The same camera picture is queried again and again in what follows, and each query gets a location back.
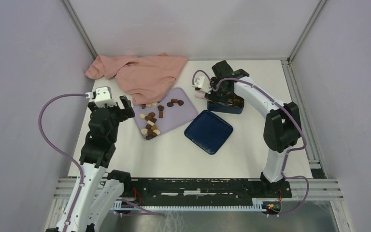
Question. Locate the pink handled metal tongs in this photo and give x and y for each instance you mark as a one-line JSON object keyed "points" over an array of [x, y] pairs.
{"points": [[200, 94]]}

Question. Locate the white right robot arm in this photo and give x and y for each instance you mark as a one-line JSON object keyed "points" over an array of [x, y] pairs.
{"points": [[282, 127]]}

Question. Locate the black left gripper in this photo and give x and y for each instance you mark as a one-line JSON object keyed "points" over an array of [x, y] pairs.
{"points": [[124, 113]]}

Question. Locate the dark blue box lid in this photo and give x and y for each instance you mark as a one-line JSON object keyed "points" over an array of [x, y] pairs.
{"points": [[208, 131]]}

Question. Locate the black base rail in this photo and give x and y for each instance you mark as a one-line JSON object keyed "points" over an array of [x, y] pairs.
{"points": [[202, 192]]}

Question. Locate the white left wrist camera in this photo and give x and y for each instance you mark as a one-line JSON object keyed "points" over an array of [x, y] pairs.
{"points": [[102, 97]]}

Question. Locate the lilac plastic tray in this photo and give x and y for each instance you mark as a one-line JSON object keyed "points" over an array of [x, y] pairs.
{"points": [[172, 117]]}

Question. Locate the dark blue chocolate box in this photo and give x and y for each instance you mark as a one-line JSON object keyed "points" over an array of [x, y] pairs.
{"points": [[235, 105]]}

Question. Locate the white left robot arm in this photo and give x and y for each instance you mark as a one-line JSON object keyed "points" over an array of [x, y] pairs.
{"points": [[85, 212]]}

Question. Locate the pink cloth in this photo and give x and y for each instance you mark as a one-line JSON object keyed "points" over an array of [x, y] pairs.
{"points": [[147, 79]]}

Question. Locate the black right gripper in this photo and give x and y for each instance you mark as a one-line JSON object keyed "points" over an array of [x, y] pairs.
{"points": [[222, 101]]}

